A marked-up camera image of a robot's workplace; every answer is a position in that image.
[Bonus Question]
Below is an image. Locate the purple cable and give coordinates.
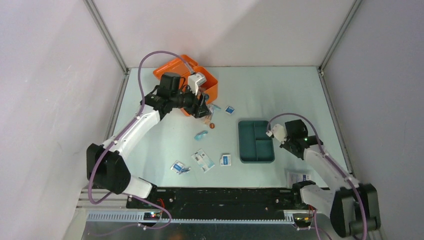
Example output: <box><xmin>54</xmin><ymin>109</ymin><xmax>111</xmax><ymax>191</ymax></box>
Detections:
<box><xmin>87</xmin><ymin>50</ymin><xmax>196</xmax><ymax>230</ymax></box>
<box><xmin>266</xmin><ymin>112</ymin><xmax>369</xmax><ymax>240</ymax></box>

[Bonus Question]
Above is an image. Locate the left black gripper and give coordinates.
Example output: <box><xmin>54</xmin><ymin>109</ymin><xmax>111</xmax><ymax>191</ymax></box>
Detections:
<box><xmin>170</xmin><ymin>83</ymin><xmax>212</xmax><ymax>119</ymax></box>

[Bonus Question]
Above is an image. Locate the crumpled blue white sachet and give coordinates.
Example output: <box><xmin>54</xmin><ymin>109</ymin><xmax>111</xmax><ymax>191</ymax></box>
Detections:
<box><xmin>170</xmin><ymin>160</ymin><xmax>191</xmax><ymax>175</ymax></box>

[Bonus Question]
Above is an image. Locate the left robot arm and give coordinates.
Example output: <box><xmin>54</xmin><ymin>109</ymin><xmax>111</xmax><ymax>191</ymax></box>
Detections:
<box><xmin>86</xmin><ymin>72</ymin><xmax>211</xmax><ymax>208</ymax></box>

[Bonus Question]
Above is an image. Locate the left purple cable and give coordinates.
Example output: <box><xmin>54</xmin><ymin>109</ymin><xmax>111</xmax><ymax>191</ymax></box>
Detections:
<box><xmin>87</xmin><ymin>50</ymin><xmax>196</xmax><ymax>230</ymax></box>

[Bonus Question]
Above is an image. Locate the teal divided tray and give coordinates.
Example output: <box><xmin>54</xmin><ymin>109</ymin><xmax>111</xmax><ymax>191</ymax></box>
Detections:
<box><xmin>237</xmin><ymin>120</ymin><xmax>275</xmax><ymax>164</ymax></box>

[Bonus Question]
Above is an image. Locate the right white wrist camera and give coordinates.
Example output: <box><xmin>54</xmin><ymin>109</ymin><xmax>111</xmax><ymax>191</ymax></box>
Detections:
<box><xmin>266</xmin><ymin>124</ymin><xmax>288</xmax><ymax>144</ymax></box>

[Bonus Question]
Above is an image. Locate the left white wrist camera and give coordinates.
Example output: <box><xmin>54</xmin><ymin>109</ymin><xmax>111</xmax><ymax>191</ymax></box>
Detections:
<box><xmin>187</xmin><ymin>72</ymin><xmax>207</xmax><ymax>95</ymax></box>

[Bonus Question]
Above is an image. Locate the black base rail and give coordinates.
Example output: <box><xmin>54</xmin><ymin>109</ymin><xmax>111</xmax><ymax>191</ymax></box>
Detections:
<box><xmin>126</xmin><ymin>187</ymin><xmax>313</xmax><ymax>221</ymax></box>

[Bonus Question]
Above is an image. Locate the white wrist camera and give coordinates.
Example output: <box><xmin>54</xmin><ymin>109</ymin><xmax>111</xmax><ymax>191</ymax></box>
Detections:
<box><xmin>266</xmin><ymin>124</ymin><xmax>288</xmax><ymax>144</ymax></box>
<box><xmin>187</xmin><ymin>72</ymin><xmax>207</xmax><ymax>95</ymax></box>

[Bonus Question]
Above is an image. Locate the small blue white sachet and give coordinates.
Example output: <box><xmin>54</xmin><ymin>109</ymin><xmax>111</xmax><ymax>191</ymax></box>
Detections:
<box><xmin>225</xmin><ymin>105</ymin><xmax>235</xmax><ymax>115</ymax></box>

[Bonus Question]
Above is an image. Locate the long white teal packet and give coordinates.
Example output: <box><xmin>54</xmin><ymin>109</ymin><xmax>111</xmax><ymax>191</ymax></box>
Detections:
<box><xmin>191</xmin><ymin>149</ymin><xmax>215</xmax><ymax>173</ymax></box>

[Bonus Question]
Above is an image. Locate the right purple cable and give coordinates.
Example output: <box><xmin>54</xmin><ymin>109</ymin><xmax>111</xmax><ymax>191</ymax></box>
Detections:
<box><xmin>266</xmin><ymin>112</ymin><xmax>369</xmax><ymax>240</ymax></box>

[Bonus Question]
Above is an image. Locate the blue white alcohol pad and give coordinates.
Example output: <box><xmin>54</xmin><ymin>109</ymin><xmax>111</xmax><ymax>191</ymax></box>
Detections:
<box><xmin>220</xmin><ymin>154</ymin><xmax>232</xmax><ymax>167</ymax></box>

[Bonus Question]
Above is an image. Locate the clear bag of swabs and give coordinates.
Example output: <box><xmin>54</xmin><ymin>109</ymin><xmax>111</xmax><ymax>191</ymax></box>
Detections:
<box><xmin>203</xmin><ymin>104</ymin><xmax>221</xmax><ymax>125</ymax></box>

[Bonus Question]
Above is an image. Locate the teal crumpled wrapper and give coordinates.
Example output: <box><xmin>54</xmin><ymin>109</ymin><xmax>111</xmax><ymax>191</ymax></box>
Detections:
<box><xmin>194</xmin><ymin>130</ymin><xmax>209</xmax><ymax>141</ymax></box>

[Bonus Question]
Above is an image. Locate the white leaflet near base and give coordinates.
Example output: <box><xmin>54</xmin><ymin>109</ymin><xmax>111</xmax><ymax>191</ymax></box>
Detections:
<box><xmin>286</xmin><ymin>171</ymin><xmax>312</xmax><ymax>188</ymax></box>

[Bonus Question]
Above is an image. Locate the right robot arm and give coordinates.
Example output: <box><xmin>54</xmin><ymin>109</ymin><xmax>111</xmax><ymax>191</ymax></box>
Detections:
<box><xmin>267</xmin><ymin>119</ymin><xmax>381</xmax><ymax>238</ymax></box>

